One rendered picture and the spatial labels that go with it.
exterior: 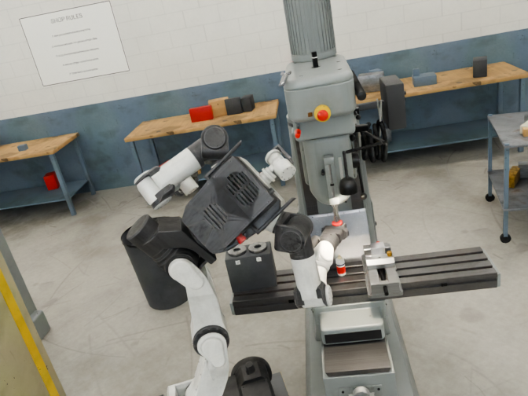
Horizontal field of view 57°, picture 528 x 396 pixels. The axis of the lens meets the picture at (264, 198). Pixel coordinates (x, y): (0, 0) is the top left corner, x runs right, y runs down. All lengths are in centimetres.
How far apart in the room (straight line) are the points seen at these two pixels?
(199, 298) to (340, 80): 95
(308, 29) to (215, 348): 134
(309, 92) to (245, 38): 449
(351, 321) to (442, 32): 470
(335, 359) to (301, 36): 139
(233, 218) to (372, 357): 97
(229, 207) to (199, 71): 489
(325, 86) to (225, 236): 65
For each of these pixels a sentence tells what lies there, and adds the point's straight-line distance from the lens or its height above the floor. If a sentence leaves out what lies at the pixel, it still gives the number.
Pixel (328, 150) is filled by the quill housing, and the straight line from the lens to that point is 203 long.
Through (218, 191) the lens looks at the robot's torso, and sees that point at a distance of 161.
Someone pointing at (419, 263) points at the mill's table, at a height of 90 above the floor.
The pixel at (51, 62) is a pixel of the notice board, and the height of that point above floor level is 180.
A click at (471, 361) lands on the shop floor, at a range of 328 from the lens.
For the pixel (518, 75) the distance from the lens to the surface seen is 593.
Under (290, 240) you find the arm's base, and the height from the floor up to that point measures 142.
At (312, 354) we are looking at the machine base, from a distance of 306.
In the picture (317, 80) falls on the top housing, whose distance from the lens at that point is 182.
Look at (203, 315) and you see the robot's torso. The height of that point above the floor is 113.
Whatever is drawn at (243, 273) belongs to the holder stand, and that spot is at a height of 100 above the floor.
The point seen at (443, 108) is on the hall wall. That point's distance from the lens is 663.
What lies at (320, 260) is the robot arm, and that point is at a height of 119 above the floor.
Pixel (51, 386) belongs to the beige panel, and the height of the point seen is 38.
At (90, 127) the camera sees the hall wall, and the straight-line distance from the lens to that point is 702.
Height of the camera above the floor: 223
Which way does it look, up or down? 23 degrees down
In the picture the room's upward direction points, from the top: 11 degrees counter-clockwise
